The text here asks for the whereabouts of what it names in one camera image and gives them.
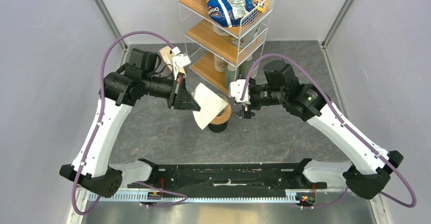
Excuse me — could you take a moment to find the red black coffee carafe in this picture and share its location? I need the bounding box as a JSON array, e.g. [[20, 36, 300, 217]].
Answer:
[[208, 122, 228, 133]]

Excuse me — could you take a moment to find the grey green bottle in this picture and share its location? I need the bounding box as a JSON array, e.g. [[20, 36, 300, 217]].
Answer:
[[225, 64, 238, 89], [238, 55, 253, 79]]

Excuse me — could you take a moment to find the blue chip bag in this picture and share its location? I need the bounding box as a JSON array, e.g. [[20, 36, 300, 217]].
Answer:
[[205, 0, 254, 27]]

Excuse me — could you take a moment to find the white paper cup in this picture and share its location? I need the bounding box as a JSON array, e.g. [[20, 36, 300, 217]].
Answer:
[[213, 55, 228, 73]]

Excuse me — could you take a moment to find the wooden ring dripper holder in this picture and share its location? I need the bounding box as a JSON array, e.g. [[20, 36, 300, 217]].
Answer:
[[210, 104, 232, 125]]

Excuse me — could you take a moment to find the beige filter paper pack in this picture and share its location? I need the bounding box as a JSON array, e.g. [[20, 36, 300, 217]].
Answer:
[[159, 46, 174, 72]]

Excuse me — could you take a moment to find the orange snack packet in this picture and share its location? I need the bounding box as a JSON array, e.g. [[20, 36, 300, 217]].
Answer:
[[252, 0, 270, 13]]

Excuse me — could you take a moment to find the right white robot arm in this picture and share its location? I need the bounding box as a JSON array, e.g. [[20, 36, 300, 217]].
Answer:
[[228, 60, 404, 200]]

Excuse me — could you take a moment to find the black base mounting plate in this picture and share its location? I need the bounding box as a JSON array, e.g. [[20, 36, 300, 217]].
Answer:
[[145, 158, 328, 198]]

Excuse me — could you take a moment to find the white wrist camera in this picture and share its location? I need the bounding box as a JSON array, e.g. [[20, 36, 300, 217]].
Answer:
[[171, 47, 191, 78], [229, 79, 250, 104]]

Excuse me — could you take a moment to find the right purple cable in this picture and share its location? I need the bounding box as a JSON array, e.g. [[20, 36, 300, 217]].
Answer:
[[239, 53, 417, 209]]

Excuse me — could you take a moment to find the white printed cup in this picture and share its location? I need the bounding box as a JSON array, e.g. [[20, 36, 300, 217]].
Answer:
[[230, 26, 260, 49]]

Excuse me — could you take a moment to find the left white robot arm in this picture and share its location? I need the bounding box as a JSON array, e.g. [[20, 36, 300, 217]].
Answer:
[[59, 47, 201, 198]]

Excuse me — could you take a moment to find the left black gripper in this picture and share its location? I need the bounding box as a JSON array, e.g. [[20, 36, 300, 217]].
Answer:
[[142, 72, 201, 112]]

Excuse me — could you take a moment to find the white wire shelf rack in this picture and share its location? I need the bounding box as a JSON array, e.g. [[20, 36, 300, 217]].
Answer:
[[178, 0, 275, 94]]

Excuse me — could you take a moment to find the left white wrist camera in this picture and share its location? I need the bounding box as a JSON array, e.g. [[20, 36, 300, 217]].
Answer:
[[171, 47, 191, 78]]

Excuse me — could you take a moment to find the white paper coffee filter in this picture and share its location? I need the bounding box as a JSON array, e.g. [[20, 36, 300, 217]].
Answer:
[[193, 83, 228, 130]]

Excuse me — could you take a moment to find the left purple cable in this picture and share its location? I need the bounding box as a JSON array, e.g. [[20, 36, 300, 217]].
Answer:
[[71, 30, 189, 216]]

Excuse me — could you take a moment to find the aluminium toothed rail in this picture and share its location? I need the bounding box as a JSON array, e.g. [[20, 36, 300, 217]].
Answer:
[[86, 189, 304, 204]]

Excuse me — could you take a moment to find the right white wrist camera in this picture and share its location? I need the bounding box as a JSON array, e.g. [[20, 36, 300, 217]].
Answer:
[[229, 79, 250, 104]]

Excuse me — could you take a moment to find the purple cable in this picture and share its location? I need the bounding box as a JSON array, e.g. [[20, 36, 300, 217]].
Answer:
[[71, 30, 189, 216], [239, 53, 417, 209]]

